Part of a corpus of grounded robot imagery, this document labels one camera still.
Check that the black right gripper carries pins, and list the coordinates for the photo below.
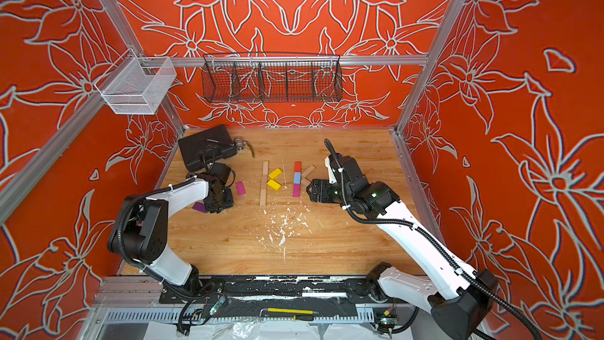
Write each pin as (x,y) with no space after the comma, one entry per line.
(326,194)

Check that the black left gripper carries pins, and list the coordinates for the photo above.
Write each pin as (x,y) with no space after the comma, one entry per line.
(229,203)

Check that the pale wooden block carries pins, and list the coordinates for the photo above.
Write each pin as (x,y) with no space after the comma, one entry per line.
(308,171)

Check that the natural wooden block angled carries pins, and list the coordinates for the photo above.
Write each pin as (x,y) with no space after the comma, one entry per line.
(263,198)

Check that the magenta block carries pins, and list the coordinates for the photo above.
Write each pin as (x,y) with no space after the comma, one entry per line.
(296,191)
(240,187)

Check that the yellow block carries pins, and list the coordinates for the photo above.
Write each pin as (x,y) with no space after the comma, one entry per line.
(274,185)
(275,173)

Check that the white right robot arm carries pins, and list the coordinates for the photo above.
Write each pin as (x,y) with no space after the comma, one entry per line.
(454,293)

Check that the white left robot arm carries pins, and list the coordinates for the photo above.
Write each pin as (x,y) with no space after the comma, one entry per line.
(140,231)

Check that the magenta block front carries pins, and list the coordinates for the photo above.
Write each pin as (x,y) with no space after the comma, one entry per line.
(240,187)

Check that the purple block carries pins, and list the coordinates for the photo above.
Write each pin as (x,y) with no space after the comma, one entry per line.
(199,206)

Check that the black plastic tool case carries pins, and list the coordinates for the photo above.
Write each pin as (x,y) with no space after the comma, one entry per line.
(203,148)

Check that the metal ball valve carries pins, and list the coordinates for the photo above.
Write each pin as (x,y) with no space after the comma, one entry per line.
(240,144)

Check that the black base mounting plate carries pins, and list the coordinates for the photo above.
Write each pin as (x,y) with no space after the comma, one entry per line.
(355,289)

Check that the black wire basket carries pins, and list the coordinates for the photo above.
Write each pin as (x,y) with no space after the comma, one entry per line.
(277,78)

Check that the white wire basket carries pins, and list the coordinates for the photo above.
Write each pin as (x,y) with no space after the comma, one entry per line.
(134,85)

